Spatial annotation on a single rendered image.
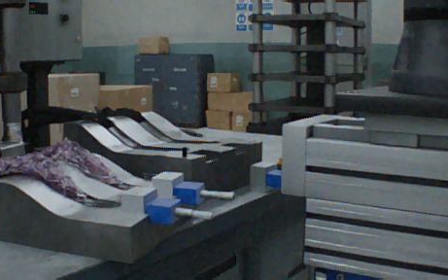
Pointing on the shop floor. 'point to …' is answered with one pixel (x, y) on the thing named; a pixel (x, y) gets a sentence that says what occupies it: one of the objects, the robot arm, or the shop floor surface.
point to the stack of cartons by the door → (226, 102)
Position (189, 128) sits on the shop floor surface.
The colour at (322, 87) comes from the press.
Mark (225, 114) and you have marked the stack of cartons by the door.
